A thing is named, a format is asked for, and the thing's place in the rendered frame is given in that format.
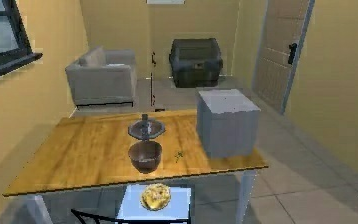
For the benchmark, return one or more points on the dark grey plate with candle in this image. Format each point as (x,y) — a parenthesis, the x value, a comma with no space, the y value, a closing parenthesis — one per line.
(146,129)

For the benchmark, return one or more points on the black thin floor lamp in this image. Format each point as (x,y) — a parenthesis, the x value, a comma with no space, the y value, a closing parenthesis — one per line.
(152,80)

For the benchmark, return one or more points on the small dark keys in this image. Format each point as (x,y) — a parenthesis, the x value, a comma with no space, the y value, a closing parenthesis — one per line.
(178,155)

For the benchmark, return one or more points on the grey box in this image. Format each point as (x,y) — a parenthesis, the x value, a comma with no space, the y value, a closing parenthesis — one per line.
(227,126)

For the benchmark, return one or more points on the black chest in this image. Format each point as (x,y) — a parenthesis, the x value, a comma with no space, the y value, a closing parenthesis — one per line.
(195,63)

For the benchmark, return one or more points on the dark brown bowl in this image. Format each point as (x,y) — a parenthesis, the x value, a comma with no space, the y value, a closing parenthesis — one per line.
(145,156)

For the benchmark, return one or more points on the grey armchair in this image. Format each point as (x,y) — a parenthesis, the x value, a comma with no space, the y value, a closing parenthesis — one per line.
(102,78)

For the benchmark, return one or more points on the yellow round bread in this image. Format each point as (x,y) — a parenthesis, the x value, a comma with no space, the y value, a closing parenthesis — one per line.
(155,197)

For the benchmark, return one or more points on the pale blue seat chair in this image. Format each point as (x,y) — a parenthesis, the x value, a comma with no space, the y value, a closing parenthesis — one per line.
(153,206)

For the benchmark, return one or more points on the wooden top table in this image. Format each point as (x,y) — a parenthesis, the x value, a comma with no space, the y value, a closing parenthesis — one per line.
(87,156)

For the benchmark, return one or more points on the brown room door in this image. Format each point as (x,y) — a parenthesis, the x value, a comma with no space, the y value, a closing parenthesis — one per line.
(280,50)

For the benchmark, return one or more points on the black framed window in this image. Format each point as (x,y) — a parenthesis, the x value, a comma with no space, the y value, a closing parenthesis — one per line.
(3,36)

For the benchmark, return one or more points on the white framed wall picture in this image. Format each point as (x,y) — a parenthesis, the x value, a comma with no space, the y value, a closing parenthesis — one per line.
(165,1)

